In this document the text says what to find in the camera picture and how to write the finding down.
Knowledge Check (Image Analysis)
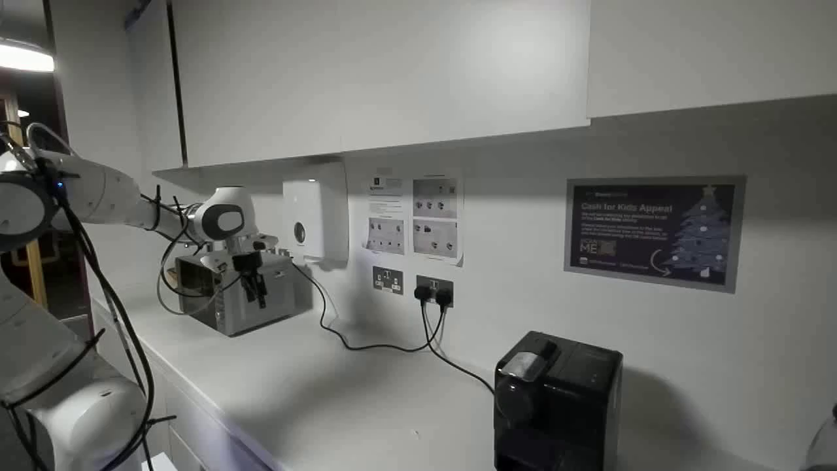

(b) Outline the white upper cabinet door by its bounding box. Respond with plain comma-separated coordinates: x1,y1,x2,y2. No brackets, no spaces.
167,0,595,170
584,0,837,121

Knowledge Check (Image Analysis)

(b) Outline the black microwave power cable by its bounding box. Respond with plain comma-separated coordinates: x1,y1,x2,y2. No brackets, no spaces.
290,259,440,357

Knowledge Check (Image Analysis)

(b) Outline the laminated instruction sheet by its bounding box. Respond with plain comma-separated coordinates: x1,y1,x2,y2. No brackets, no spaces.
364,167,411,259
409,167,465,264

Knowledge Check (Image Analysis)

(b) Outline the dark framed Christmas tree poster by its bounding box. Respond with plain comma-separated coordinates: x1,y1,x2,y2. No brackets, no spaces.
562,176,748,297

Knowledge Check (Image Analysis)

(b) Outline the black coffee machine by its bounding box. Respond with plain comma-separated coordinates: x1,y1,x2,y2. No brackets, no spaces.
493,328,626,471

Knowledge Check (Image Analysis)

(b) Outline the steel wall socket with plugs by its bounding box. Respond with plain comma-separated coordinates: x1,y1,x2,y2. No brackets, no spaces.
413,272,457,309

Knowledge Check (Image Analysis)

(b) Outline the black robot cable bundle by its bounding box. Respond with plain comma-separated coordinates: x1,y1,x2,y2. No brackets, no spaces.
0,121,230,471

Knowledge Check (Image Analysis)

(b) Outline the bright ceiling light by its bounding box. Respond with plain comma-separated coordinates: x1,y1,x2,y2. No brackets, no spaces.
0,38,57,77

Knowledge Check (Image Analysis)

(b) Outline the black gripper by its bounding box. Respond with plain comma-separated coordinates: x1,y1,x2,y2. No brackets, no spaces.
230,247,269,309

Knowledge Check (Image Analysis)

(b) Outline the white cabinet side panel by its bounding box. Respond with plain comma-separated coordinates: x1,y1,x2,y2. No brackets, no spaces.
125,0,187,172

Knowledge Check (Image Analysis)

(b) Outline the silver microwave oven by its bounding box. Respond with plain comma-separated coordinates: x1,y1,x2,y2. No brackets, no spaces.
172,247,315,340

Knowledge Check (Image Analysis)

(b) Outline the steel wall socket without plugs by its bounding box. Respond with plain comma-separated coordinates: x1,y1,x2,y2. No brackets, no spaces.
371,264,405,298

